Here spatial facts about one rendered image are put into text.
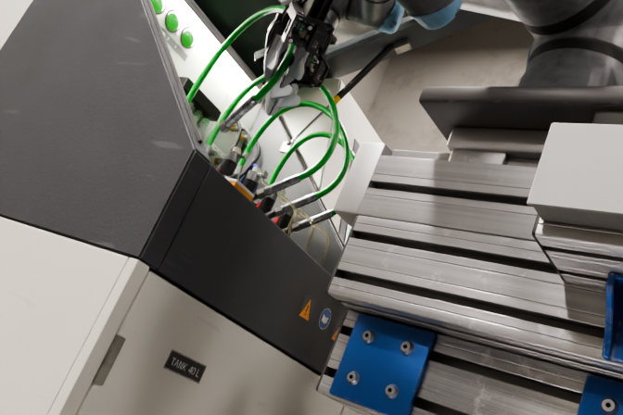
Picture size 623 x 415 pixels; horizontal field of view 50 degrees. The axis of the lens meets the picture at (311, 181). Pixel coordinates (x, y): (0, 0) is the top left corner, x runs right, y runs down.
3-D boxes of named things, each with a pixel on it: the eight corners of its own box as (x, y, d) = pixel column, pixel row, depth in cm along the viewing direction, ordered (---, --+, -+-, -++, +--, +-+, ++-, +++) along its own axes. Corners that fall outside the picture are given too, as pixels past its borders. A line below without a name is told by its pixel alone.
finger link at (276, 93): (279, 107, 130) (298, 69, 133) (256, 105, 133) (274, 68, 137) (286, 117, 133) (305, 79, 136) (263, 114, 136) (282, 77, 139)
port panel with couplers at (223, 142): (183, 202, 159) (237, 94, 169) (172, 199, 161) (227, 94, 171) (212, 225, 169) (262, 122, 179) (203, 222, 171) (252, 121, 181)
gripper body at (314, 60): (303, 68, 132) (326, 20, 136) (269, 66, 137) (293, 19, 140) (320, 91, 138) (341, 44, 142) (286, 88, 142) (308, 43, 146)
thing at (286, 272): (158, 271, 85) (211, 164, 91) (134, 264, 88) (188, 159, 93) (347, 389, 133) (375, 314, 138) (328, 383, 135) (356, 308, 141)
